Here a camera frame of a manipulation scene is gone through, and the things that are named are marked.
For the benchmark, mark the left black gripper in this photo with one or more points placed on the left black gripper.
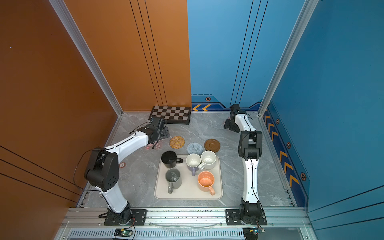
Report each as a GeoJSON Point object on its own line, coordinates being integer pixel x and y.
{"type": "Point", "coordinates": [165, 132]}

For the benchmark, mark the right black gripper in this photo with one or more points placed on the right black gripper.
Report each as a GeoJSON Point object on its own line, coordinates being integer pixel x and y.
{"type": "Point", "coordinates": [227, 125]}

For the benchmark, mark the woven rattan round coaster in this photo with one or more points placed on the woven rattan round coaster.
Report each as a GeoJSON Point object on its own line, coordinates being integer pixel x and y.
{"type": "Point", "coordinates": [177, 142]}

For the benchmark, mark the brown wooden round coaster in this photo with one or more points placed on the brown wooden round coaster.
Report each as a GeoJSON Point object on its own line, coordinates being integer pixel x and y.
{"type": "Point", "coordinates": [212, 145]}

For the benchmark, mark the blue woven round coaster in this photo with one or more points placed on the blue woven round coaster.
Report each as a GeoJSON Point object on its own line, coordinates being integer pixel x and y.
{"type": "Point", "coordinates": [195, 148]}

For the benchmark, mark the pink flower coaster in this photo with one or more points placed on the pink flower coaster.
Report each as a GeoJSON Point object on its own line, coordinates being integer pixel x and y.
{"type": "Point", "coordinates": [150, 146]}

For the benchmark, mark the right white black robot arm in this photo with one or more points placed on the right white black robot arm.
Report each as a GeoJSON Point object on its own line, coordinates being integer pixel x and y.
{"type": "Point", "coordinates": [249, 150]}

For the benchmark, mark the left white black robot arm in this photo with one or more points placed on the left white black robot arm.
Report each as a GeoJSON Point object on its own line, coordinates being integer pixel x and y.
{"type": "Point", "coordinates": [102, 171]}

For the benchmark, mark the black white chessboard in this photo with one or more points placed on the black white chessboard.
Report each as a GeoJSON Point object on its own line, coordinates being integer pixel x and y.
{"type": "Point", "coordinates": [172, 115]}

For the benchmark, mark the black mug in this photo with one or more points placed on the black mug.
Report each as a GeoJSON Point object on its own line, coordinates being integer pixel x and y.
{"type": "Point", "coordinates": [170, 159]}

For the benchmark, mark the cream white mug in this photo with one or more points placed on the cream white mug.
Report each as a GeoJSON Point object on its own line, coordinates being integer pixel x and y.
{"type": "Point", "coordinates": [208, 160]}

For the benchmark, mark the grey green mug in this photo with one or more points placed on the grey green mug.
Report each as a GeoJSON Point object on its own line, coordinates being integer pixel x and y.
{"type": "Point", "coordinates": [173, 177]}

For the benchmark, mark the small red round sticker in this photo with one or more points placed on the small red round sticker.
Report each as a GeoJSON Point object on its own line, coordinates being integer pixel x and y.
{"type": "Point", "coordinates": [122, 165]}

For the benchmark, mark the beige rectangular serving tray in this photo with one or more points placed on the beige rectangular serving tray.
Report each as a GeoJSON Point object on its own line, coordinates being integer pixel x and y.
{"type": "Point", "coordinates": [189, 189]}

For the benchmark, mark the orange peach mug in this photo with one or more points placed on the orange peach mug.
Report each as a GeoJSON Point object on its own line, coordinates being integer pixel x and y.
{"type": "Point", "coordinates": [206, 181]}

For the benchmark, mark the left green circuit board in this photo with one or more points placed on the left green circuit board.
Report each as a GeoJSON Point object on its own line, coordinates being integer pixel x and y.
{"type": "Point", "coordinates": [123, 234]}

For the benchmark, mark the green circuit board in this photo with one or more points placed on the green circuit board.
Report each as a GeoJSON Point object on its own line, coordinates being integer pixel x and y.
{"type": "Point", "coordinates": [257, 231]}
{"type": "Point", "coordinates": [123, 234]}

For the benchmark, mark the right green circuit board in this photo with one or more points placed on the right green circuit board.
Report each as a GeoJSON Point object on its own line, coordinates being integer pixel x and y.
{"type": "Point", "coordinates": [257, 231]}

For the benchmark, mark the white mug purple handle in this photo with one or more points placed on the white mug purple handle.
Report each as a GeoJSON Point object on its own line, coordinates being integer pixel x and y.
{"type": "Point", "coordinates": [193, 161]}

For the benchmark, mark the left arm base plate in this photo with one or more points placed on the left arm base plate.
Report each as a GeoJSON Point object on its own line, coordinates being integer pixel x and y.
{"type": "Point", "coordinates": [134, 217]}

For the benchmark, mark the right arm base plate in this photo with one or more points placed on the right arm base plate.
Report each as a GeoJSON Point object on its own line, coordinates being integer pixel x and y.
{"type": "Point", "coordinates": [235, 218]}

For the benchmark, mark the aluminium front frame rail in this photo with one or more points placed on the aluminium front frame rail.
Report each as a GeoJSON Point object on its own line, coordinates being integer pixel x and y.
{"type": "Point", "coordinates": [194, 223]}

